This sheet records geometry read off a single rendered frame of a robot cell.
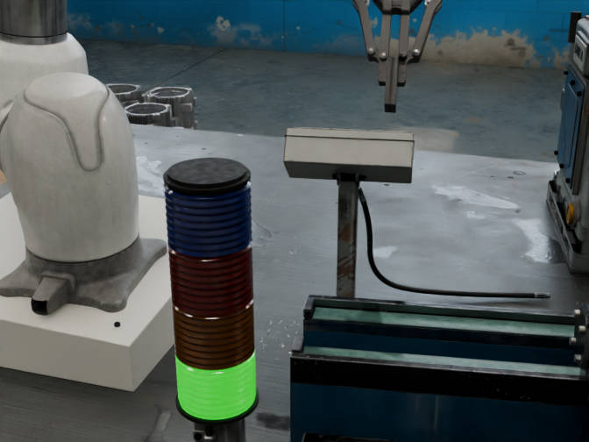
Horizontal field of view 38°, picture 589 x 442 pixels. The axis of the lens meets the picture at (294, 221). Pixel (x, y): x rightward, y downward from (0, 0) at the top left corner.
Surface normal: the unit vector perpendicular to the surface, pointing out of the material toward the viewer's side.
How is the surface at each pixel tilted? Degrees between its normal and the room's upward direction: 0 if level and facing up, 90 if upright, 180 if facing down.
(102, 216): 93
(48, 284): 11
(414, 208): 0
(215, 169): 0
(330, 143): 52
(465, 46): 90
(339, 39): 90
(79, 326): 4
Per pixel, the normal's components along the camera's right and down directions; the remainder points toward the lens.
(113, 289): 0.17, -0.76
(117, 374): -0.30, 0.37
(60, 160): 0.07, 0.29
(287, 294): 0.00, -0.92
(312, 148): -0.12, -0.25
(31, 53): 0.26, -0.27
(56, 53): 0.60, -0.32
